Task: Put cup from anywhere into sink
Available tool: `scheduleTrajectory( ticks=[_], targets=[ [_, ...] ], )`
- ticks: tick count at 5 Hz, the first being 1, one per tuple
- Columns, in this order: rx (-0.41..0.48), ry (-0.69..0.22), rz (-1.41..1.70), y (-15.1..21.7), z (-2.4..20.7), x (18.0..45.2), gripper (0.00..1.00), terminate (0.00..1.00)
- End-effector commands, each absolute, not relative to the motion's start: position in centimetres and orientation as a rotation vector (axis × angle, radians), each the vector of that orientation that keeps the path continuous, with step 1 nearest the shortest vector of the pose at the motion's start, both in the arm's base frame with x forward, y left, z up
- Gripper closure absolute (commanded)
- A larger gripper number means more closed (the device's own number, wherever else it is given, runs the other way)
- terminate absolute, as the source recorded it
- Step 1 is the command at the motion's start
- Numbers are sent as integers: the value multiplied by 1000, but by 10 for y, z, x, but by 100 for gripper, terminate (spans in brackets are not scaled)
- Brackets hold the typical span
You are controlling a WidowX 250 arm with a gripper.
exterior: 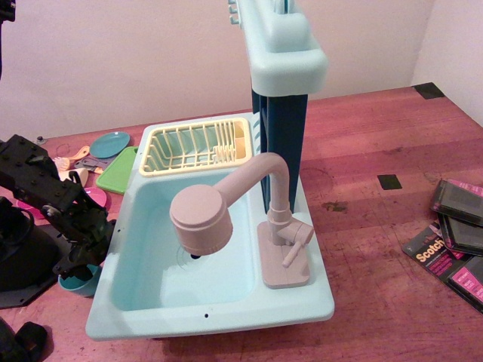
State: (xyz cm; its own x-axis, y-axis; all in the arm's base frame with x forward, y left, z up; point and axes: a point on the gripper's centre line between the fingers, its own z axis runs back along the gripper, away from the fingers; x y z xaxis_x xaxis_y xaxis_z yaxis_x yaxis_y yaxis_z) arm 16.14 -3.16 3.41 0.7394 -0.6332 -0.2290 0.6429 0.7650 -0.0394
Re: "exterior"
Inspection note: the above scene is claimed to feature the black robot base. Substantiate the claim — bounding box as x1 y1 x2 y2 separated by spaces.
1 197 69 309

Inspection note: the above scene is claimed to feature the teal plastic plate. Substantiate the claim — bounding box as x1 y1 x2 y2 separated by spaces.
90 131 131 158

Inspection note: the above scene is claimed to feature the black camera mount top left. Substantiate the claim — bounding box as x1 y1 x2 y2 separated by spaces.
0 0 17 80

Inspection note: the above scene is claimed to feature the black package top right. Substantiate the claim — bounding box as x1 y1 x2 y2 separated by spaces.
430 179 482 226

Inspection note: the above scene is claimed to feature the pink plastic cup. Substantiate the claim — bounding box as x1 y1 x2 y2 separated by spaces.
16 200 45 220

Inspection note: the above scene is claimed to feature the orange handled dish brush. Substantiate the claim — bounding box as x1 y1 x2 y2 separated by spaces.
53 146 90 171

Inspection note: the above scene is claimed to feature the black Scotch package front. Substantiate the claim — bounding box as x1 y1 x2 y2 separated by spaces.
402 221 472 284

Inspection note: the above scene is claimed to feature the green cutting board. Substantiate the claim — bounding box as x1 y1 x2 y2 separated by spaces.
96 146 138 195

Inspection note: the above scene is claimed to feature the grey toy spatula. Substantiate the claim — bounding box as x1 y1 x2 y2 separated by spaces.
74 157 111 174

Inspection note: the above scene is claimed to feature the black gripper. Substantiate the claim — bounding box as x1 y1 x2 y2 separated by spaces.
52 193 115 281

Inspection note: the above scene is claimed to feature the cream dish drying rack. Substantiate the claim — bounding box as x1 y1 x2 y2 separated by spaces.
139 118 252 177

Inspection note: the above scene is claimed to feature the dark blue shelf support panel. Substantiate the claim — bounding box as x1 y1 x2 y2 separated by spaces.
251 91 308 211

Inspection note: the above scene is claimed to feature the cream toy soap bottle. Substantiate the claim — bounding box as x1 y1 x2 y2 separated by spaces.
59 167 88 186

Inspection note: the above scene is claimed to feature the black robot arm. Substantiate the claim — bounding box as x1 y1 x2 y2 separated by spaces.
1 134 115 281

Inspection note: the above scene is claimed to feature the black pink package lower right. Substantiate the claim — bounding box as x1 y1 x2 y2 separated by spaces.
448 256 482 313

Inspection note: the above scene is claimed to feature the black package middle right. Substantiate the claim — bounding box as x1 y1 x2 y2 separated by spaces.
438 213 482 256

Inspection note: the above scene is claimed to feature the small metal table bolt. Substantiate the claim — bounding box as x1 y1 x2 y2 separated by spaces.
36 137 47 145

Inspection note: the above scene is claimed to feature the pink plastic plate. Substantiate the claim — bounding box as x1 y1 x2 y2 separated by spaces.
85 187 108 207

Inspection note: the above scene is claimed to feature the beige toy faucet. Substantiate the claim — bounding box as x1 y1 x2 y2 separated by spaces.
170 152 314 289

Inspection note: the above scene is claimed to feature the light blue upper shelf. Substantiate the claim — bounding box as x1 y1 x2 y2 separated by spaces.
228 0 328 97

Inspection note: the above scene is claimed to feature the light blue toy sink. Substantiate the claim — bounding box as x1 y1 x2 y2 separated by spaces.
86 155 334 340

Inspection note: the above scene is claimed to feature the teal plastic cup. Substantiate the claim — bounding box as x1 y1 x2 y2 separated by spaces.
58 265 102 297

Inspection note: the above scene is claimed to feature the black strap bottom left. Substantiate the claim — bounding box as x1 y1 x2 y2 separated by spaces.
0 316 50 362

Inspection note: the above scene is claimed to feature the black tape corner patch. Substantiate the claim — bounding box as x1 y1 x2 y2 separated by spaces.
413 82 445 100

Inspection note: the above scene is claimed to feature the black tape square centre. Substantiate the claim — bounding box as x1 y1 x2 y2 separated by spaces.
377 174 402 190

